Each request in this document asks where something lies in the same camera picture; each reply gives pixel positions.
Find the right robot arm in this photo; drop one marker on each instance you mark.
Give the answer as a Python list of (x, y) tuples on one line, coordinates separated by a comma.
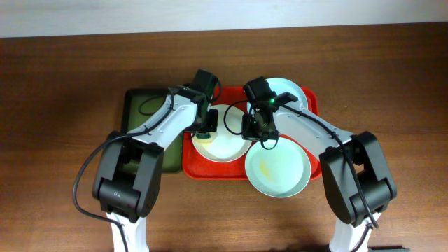
[(356, 177)]

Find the light green plate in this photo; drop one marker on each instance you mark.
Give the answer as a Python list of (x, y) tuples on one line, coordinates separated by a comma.
[(278, 168)]

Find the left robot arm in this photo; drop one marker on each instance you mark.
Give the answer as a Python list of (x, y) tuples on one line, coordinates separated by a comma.
[(129, 175)]

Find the green yellow sponge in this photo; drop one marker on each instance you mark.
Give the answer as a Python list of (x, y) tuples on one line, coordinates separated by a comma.
[(205, 137)]

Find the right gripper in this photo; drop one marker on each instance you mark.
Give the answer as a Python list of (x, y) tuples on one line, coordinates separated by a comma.
[(250, 137)]

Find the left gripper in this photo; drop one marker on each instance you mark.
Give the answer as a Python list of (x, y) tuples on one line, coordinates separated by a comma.
[(211, 121)]

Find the red tray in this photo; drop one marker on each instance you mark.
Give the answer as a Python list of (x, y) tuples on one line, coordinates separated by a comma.
[(198, 167)]

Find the dark green tray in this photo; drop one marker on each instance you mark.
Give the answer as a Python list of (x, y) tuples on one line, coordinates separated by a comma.
[(138, 104)]

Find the light blue plate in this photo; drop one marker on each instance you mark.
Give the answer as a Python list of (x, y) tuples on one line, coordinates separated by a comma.
[(282, 85)]

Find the white plate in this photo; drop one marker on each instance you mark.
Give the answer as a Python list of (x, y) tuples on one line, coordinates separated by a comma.
[(222, 146)]

